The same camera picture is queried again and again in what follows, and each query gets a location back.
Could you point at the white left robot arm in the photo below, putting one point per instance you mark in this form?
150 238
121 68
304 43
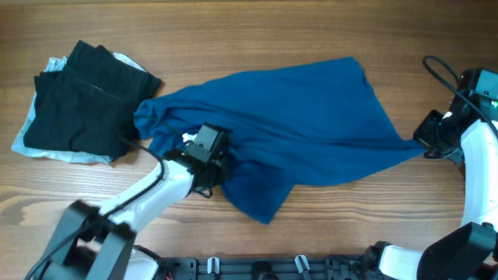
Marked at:
97 241

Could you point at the blue polo shirt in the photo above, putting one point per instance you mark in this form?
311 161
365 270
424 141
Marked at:
317 124

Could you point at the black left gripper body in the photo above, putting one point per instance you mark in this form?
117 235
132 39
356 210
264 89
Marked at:
219 167

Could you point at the black folded shorts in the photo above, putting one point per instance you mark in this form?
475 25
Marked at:
88 105

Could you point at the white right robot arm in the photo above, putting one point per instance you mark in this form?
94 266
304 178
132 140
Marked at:
462 254

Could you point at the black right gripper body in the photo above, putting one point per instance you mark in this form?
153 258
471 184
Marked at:
424 132

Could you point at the light grey folded garment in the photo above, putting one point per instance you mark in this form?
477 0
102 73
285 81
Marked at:
53 65

